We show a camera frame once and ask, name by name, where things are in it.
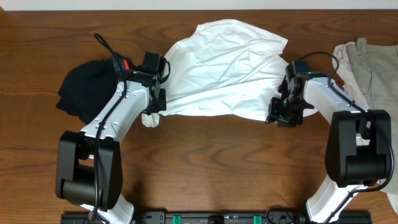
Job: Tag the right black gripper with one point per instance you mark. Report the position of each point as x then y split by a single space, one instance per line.
275 114

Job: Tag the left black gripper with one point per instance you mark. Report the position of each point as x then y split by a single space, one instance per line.
158 101

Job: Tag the white t-shirt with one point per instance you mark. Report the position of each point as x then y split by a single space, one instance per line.
224 67

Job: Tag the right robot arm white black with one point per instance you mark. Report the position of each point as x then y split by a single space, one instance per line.
359 157

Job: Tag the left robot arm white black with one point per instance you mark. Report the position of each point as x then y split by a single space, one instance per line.
89 169

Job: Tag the black folded garment red trim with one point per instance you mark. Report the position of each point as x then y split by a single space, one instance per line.
88 87

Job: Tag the grey beige garment pile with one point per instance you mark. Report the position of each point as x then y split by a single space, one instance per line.
369 73

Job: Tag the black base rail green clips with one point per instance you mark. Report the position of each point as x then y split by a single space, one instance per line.
274 216

